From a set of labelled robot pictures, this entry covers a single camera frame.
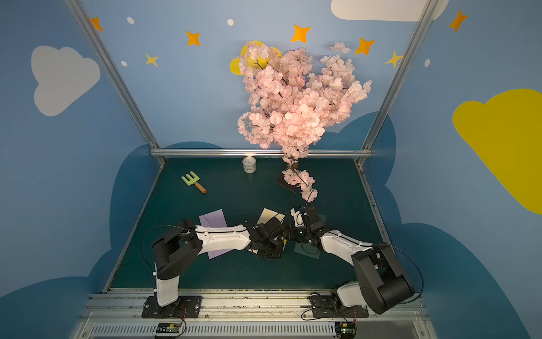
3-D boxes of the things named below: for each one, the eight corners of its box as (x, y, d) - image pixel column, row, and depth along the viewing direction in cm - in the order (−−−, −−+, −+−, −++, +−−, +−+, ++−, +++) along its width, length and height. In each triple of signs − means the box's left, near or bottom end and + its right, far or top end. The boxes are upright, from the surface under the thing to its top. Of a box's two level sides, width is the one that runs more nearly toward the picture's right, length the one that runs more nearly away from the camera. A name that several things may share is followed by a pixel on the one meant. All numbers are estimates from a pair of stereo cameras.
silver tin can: (243, 174, 120) (241, 165, 114) (244, 165, 124) (242, 156, 118) (256, 174, 120) (255, 165, 114) (256, 165, 124) (256, 156, 118)
